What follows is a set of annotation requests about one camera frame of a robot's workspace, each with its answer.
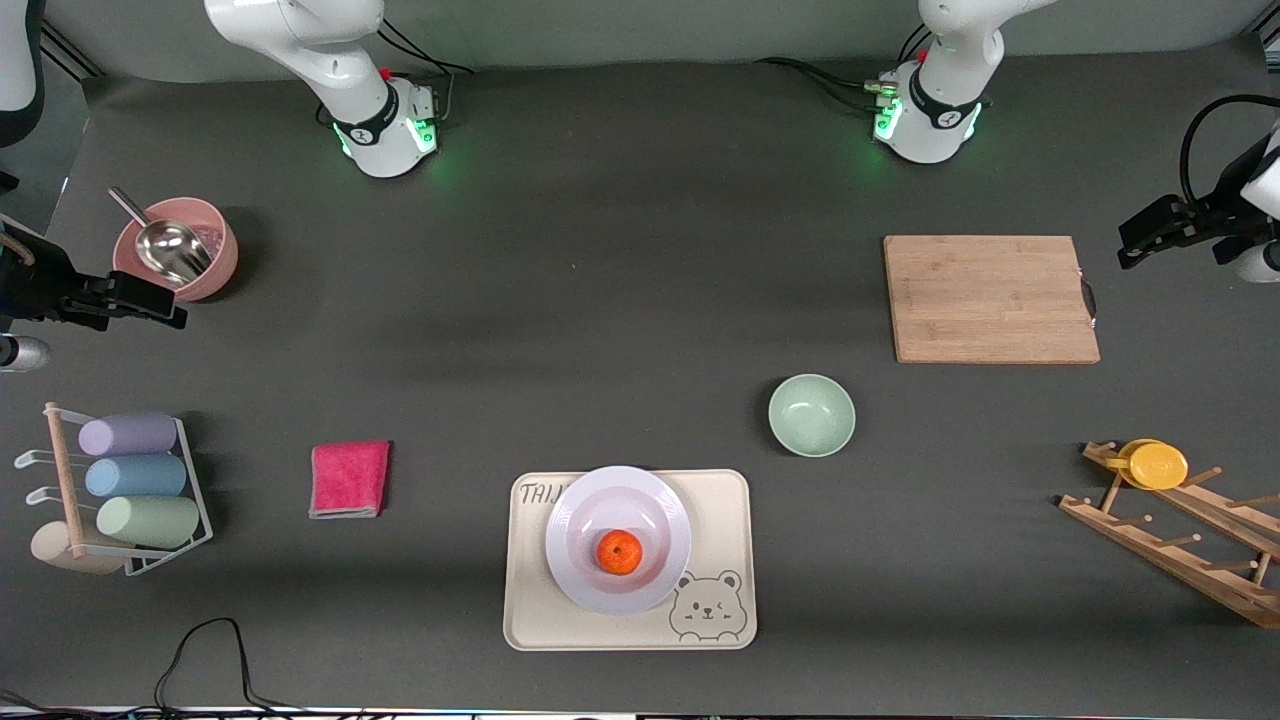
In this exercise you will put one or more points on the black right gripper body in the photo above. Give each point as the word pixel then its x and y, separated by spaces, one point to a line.
pixel 30 285

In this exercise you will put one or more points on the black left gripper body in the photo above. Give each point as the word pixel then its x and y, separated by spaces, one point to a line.
pixel 1216 215

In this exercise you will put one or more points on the pale lavender round plate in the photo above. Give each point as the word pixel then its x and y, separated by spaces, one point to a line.
pixel 580 540

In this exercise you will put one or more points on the orange fruit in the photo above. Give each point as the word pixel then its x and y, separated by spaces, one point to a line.
pixel 620 553

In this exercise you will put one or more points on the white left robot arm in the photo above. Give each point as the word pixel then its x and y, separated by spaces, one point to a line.
pixel 950 60

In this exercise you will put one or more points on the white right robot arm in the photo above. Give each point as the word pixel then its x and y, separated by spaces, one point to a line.
pixel 300 40

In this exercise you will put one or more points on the metal scoop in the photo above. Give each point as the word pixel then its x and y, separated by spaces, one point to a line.
pixel 170 250

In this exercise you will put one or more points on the pink bowl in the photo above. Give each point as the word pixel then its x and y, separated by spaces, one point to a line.
pixel 218 268

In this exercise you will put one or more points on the purple cup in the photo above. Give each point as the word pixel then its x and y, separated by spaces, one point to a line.
pixel 130 434

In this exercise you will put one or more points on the blue cup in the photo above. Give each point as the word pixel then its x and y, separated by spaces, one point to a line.
pixel 135 476

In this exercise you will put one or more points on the bamboo cutting board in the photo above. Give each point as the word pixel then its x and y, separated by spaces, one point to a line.
pixel 990 300

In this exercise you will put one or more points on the pale green cup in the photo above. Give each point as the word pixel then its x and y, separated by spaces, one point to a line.
pixel 150 520

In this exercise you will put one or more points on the yellow mug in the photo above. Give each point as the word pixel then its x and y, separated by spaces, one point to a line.
pixel 1158 467

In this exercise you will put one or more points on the beige cup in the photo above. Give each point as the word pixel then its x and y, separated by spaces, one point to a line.
pixel 50 548

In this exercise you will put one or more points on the pink folded cloth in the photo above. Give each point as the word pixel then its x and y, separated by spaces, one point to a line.
pixel 350 478

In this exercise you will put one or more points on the wooden mug rack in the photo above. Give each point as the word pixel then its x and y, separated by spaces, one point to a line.
pixel 1120 533

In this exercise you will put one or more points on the mint green bowl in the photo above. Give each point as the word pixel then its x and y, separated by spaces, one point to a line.
pixel 811 415

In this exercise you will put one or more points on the beige bear print tray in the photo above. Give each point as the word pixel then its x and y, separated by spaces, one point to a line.
pixel 720 520

